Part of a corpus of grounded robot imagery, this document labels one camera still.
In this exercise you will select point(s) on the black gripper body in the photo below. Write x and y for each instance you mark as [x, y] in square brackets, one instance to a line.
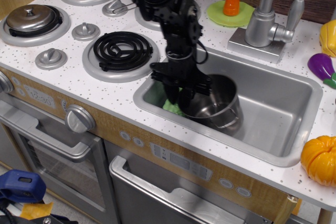
[184, 71]

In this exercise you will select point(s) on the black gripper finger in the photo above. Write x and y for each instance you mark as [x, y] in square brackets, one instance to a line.
[185, 98]
[172, 91]

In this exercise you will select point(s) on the steel pot with handles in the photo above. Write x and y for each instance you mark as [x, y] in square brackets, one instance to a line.
[221, 109]

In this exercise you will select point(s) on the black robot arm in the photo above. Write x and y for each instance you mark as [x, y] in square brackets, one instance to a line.
[179, 24]

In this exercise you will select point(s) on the grey sink basin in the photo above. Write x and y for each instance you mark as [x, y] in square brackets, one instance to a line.
[279, 107]

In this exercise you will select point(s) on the green toy bitter gourd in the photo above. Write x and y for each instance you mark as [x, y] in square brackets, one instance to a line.
[173, 107]

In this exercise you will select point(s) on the black coil burner front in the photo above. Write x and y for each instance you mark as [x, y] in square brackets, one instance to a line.
[122, 51]

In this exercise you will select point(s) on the green toy lettuce leaf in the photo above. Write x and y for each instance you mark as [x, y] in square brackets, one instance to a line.
[215, 14]

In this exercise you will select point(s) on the orange toy carrot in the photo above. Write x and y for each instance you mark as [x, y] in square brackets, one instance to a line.
[231, 7]

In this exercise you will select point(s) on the silver toy faucet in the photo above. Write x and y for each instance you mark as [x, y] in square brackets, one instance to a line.
[263, 38]

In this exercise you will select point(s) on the grey stove knob back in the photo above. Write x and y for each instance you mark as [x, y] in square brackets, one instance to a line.
[109, 7]

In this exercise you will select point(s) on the grey stove knob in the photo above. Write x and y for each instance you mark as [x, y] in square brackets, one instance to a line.
[51, 59]
[85, 32]
[109, 7]

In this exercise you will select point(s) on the silver oven dial knob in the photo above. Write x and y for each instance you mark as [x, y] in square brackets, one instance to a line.
[78, 119]

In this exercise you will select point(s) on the grey stove knob middle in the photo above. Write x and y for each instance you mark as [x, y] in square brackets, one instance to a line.
[85, 32]

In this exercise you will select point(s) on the silver dishwasher door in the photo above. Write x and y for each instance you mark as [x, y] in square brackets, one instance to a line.
[148, 193]

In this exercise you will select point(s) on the silver oven door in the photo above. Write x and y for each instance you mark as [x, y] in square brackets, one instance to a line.
[73, 166]

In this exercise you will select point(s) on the grey stove knob front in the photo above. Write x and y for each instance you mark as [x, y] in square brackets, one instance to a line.
[51, 59]

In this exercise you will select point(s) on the purple toy eggplant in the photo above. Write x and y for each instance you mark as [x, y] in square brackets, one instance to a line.
[321, 66]

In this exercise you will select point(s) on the orange toy pumpkin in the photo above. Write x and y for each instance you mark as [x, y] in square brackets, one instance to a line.
[318, 160]

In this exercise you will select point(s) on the yellow toy bell pepper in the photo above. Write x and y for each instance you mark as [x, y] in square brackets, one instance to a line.
[327, 38]

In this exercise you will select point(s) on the steel lid left burner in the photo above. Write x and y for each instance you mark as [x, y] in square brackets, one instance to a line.
[33, 20]

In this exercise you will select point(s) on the silver dial knob left edge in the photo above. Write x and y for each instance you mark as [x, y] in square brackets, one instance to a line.
[5, 83]

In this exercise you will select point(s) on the blue clamp tool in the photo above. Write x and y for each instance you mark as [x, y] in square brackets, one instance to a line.
[22, 186]

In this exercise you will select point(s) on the yellow tape piece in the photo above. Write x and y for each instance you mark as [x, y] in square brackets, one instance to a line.
[32, 211]

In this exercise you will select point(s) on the steel saucepan with handle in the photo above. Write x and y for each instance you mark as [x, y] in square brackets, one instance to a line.
[124, 8]

